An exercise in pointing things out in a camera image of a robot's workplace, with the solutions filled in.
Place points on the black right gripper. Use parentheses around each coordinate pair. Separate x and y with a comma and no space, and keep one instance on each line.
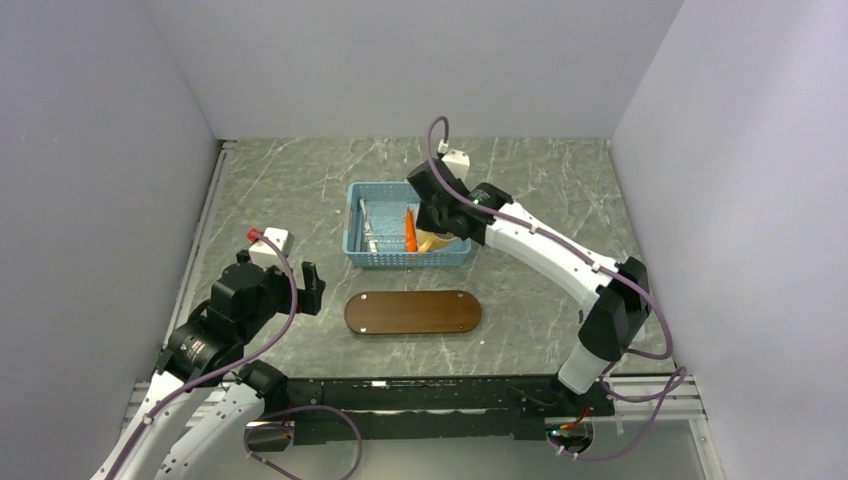
(423,222)

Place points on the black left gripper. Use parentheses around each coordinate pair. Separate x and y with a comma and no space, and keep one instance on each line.
(309,297)

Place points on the yellow ceramic mug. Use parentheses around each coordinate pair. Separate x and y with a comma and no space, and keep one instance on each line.
(429,241)

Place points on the brown oval wooden tray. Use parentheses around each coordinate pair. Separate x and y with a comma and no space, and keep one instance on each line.
(412,312)

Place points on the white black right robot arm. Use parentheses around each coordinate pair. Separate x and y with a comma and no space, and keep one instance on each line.
(611,293)

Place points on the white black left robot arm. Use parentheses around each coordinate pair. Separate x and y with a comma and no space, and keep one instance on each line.
(204,383)

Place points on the light blue plastic basket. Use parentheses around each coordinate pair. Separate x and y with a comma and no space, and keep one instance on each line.
(450,256)

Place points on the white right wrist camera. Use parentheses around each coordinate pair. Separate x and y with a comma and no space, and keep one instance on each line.
(457,162)

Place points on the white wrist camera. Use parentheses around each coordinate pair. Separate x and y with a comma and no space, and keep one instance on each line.
(457,162)
(266,244)

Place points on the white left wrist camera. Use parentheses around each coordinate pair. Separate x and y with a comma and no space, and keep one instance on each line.
(266,244)

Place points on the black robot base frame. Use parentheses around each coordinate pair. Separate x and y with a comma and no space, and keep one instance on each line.
(522,407)

